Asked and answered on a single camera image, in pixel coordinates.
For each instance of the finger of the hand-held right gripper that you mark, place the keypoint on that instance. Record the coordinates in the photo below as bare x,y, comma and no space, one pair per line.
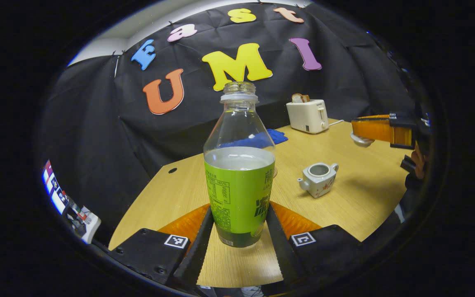
377,117
377,131

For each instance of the white toaster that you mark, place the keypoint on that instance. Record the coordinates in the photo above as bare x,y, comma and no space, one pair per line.
305,117

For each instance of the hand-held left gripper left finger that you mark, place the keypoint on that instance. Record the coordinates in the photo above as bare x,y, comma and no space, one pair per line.
198,247

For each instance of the white teacup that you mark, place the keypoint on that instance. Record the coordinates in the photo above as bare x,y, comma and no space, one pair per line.
320,185

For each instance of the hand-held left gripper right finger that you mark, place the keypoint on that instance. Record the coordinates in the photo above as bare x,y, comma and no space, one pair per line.
283,251

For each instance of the green label water bottle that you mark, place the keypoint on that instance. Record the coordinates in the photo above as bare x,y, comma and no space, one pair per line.
237,194

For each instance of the bread slice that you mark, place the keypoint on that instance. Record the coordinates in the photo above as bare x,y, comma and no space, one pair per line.
300,98

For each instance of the blue towel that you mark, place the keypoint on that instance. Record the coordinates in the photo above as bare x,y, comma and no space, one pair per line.
276,136

